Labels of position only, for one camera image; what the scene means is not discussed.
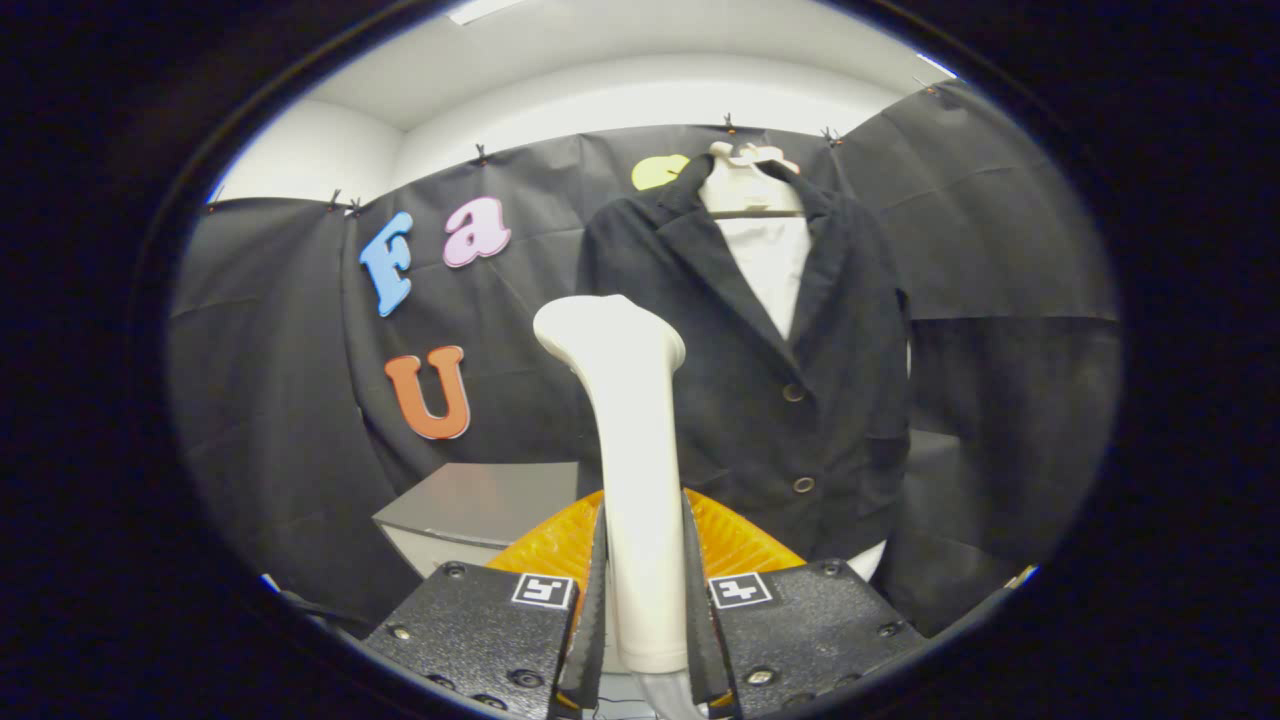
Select row of backdrop clips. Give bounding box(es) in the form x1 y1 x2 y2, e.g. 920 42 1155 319
205 75 941 216

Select white garment steamer head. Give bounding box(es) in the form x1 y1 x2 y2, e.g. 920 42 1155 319
533 294 691 674

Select white dress form torso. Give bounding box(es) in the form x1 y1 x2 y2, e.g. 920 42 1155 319
697 142 889 583

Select long ceiling light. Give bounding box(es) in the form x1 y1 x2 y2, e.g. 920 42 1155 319
448 0 526 26

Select black jacket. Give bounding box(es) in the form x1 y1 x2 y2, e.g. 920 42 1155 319
577 155 913 563

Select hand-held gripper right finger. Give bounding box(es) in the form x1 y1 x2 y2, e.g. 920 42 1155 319
682 488 926 719

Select grey cabinet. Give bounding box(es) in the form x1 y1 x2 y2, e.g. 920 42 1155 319
372 462 601 581

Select black backdrop cloth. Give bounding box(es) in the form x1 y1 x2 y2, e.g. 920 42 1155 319
168 78 1121 641

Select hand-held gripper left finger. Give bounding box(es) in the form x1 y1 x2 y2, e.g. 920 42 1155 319
362 490 609 719

